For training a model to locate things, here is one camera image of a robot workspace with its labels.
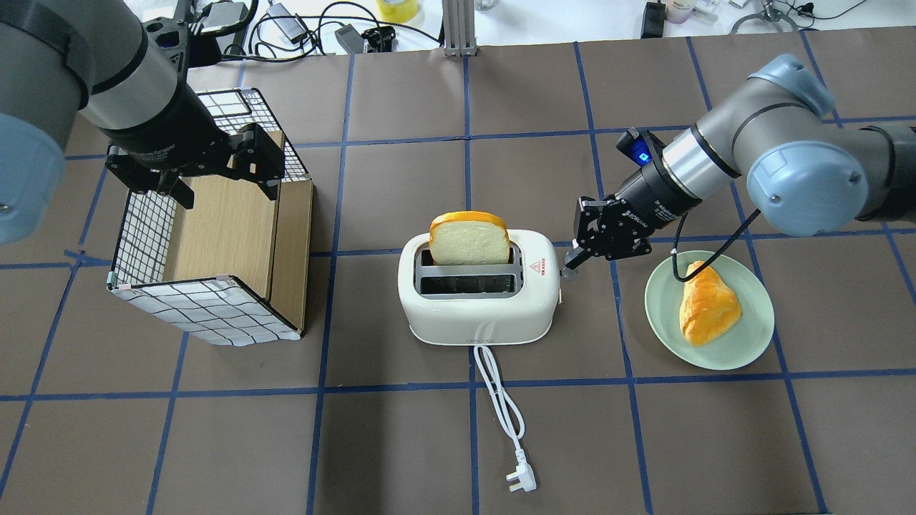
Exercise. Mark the checkered cloth wooden box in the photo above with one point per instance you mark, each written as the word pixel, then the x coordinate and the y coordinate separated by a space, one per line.
pixel 233 270

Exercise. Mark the white two-slot toaster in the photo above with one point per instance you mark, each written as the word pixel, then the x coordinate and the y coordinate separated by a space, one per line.
pixel 505 304

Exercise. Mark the golden pastry bun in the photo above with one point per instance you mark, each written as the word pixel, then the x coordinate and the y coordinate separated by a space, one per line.
pixel 709 307

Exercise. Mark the aluminium frame post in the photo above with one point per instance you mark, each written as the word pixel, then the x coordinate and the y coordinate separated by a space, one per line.
pixel 460 37

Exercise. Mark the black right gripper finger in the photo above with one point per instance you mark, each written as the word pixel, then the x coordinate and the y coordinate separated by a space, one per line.
pixel 577 255

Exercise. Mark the light green plate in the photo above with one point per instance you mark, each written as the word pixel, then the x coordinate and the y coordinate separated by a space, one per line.
pixel 738 347

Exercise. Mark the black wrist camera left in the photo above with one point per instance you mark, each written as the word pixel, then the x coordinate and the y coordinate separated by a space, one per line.
pixel 185 46

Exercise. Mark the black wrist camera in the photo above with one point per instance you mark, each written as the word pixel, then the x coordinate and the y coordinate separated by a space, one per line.
pixel 185 46
pixel 641 146

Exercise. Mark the toast bread slice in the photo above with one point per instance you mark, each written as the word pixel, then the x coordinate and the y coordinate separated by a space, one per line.
pixel 469 238

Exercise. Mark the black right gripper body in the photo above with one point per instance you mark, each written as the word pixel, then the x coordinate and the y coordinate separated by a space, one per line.
pixel 653 194

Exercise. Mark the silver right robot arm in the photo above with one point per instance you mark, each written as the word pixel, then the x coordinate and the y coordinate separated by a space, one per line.
pixel 802 176

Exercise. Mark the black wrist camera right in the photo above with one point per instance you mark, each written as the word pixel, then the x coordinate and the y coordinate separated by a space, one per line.
pixel 641 146

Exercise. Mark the yellow tape roll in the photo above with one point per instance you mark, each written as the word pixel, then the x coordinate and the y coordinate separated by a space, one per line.
pixel 397 11

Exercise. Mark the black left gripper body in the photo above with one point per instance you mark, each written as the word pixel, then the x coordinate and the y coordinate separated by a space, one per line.
pixel 174 134

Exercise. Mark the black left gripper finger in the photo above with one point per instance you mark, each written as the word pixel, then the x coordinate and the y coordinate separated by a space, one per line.
pixel 270 188
pixel 176 189

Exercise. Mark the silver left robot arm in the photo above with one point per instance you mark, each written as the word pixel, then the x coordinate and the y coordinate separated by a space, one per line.
pixel 127 77

